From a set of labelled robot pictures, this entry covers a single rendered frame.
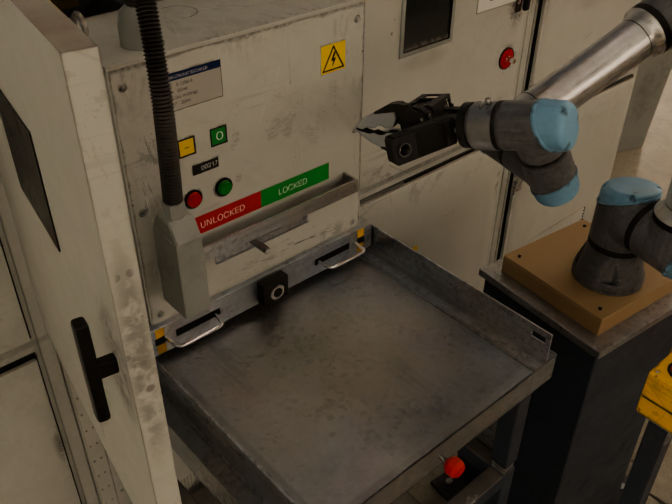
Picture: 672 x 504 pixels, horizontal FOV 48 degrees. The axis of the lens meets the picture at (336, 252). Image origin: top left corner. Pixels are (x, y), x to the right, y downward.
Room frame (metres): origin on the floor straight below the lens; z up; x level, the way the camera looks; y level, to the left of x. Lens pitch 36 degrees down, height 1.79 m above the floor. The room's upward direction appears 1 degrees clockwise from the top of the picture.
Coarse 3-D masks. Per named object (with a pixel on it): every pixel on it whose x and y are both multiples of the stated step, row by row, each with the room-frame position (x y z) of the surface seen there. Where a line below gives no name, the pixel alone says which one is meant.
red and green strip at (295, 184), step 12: (324, 168) 1.24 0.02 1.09; (288, 180) 1.18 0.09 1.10; (300, 180) 1.20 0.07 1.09; (312, 180) 1.22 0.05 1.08; (264, 192) 1.15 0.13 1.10; (276, 192) 1.16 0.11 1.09; (288, 192) 1.18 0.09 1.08; (228, 204) 1.10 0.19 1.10; (240, 204) 1.11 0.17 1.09; (252, 204) 1.13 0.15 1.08; (264, 204) 1.15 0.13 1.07; (204, 216) 1.06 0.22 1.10; (216, 216) 1.08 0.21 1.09; (228, 216) 1.09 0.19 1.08; (240, 216) 1.11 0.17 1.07; (204, 228) 1.06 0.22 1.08
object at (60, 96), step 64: (0, 0) 0.72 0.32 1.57; (0, 64) 0.81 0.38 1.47; (64, 64) 0.55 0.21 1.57; (0, 128) 0.93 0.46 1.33; (64, 128) 0.59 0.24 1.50; (64, 192) 0.64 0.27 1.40; (64, 256) 0.72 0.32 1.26; (128, 256) 0.56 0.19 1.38; (64, 320) 0.83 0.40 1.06; (128, 320) 0.56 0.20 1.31; (128, 384) 0.56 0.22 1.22; (128, 448) 0.62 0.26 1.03
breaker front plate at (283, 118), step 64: (192, 64) 1.07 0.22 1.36; (256, 64) 1.15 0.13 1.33; (320, 64) 1.24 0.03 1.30; (128, 128) 0.99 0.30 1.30; (192, 128) 1.06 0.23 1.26; (256, 128) 1.14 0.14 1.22; (320, 128) 1.23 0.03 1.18; (256, 192) 1.14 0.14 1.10; (320, 192) 1.23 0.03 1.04; (256, 256) 1.13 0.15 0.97
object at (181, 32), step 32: (160, 0) 1.29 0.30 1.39; (192, 0) 1.29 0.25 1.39; (224, 0) 1.29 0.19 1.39; (256, 0) 1.29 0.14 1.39; (288, 0) 1.29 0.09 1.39; (320, 0) 1.30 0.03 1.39; (352, 0) 1.28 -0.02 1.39; (96, 32) 1.13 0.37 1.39; (192, 32) 1.13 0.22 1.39; (224, 32) 1.12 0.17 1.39; (128, 64) 1.00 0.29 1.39; (128, 192) 0.98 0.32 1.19
